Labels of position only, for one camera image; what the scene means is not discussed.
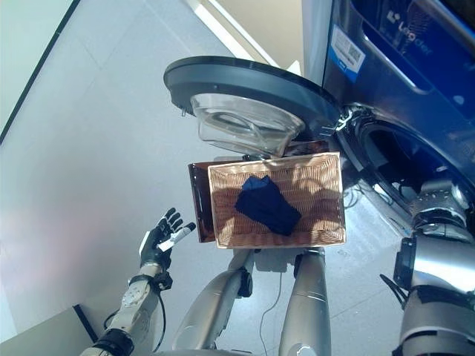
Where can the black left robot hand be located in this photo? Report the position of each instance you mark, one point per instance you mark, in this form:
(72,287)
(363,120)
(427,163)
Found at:
(156,244)

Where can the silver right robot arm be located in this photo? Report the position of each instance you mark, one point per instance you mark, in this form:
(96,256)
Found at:
(438,259)

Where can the round glass washing machine door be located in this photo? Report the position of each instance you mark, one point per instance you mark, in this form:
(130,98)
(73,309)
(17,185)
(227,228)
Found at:
(241,81)

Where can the grey front-load washing machine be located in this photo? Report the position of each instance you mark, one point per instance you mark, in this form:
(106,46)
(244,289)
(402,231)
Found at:
(408,111)

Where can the silver left robot leg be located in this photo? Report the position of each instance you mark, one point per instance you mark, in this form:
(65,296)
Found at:
(208,308)

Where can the silver robot leg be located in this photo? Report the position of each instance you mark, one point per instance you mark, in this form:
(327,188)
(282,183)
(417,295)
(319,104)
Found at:
(208,308)
(306,308)

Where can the navy blue garment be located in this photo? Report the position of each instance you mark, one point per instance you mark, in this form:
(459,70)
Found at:
(267,207)

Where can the grey robot torso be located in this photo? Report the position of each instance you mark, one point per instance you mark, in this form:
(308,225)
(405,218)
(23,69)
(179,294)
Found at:
(215,353)

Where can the silver right robot leg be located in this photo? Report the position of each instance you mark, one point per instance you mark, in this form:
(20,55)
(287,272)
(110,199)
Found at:
(306,308)

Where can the blue barcode sticker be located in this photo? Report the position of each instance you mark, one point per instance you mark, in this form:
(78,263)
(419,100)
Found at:
(347,48)

